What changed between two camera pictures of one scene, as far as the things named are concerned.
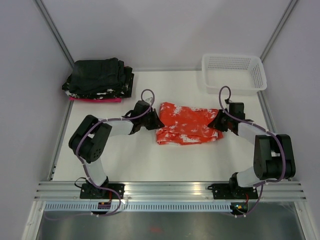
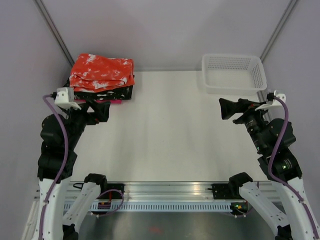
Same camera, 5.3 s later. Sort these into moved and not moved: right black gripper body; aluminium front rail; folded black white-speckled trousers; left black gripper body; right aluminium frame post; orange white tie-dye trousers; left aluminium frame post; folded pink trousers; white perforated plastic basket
Moved: orange white tie-dye trousers; right black gripper body; left black gripper body
Not moved: folded black white-speckled trousers; white perforated plastic basket; right aluminium frame post; left aluminium frame post; folded pink trousers; aluminium front rail
